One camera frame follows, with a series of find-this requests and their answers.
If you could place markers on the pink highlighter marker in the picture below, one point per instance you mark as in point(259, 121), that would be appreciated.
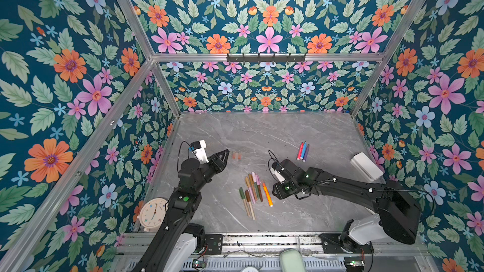
point(300, 150)

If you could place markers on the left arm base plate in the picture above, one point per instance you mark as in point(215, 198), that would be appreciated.
point(211, 244)

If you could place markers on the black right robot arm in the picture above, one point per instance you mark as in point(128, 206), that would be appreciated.
point(399, 214)

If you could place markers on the pink cap green pen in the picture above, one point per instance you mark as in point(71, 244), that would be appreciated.
point(257, 188)

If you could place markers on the green cap beige pen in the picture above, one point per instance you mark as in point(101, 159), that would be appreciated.
point(243, 197)

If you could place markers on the purple marker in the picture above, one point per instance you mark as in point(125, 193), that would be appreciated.
point(306, 152)

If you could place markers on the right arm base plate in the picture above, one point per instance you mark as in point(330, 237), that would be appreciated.
point(332, 243)

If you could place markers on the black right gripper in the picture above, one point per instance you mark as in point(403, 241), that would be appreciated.
point(278, 192)

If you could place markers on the tan cap pink pen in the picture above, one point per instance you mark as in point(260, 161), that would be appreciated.
point(250, 192)

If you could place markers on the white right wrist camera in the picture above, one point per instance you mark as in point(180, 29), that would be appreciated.
point(276, 169)

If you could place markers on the orange marker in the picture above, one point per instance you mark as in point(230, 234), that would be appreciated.
point(267, 194)

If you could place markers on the black wall hook rail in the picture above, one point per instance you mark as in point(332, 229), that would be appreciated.
point(257, 58)

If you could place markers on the pale green rounded object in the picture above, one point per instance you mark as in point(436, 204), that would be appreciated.
point(291, 260)

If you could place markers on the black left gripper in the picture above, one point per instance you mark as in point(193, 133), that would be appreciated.
point(215, 159)

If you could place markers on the blue marker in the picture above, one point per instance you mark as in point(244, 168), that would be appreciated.
point(303, 151)

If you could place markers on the brown cap beige pen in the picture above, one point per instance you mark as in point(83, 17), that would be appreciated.
point(249, 202)

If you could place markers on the white rectangular box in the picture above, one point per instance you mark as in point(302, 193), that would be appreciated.
point(366, 167)

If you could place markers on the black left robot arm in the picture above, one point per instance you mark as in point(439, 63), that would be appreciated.
point(182, 205)

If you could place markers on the beige round alarm clock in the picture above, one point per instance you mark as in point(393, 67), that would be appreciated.
point(152, 214)

